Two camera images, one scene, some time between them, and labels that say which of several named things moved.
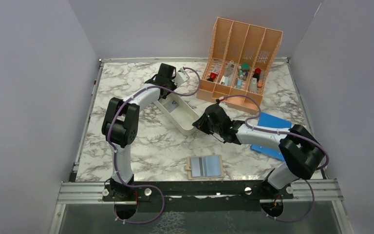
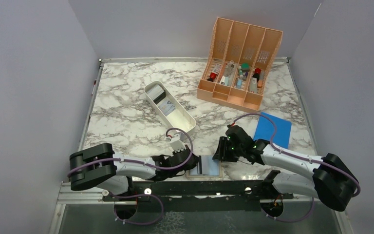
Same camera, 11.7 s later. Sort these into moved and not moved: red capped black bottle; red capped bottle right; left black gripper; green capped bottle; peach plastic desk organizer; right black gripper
Moved: right black gripper; left black gripper
Not moved: red capped black bottle; red capped bottle right; green capped bottle; peach plastic desk organizer
